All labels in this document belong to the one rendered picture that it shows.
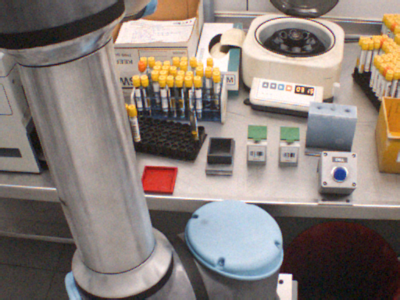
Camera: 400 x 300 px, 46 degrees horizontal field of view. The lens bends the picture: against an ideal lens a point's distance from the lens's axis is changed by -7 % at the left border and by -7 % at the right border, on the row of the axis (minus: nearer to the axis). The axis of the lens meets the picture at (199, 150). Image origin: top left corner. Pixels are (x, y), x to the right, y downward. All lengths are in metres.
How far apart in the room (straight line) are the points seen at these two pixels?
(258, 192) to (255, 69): 0.32
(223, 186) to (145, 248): 0.49
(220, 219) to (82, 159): 0.23
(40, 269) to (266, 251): 1.55
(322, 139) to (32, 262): 1.38
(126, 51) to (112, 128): 0.76
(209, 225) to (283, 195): 0.40
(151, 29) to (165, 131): 0.40
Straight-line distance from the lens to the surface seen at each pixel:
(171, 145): 1.04
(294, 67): 1.14
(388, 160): 1.03
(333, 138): 1.05
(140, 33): 1.37
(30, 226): 1.84
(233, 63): 1.20
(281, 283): 0.82
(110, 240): 0.49
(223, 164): 1.01
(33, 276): 2.04
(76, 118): 0.41
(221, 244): 0.57
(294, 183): 1.00
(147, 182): 1.01
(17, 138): 1.03
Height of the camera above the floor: 1.59
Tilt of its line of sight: 43 degrees down
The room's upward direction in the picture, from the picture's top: 4 degrees counter-clockwise
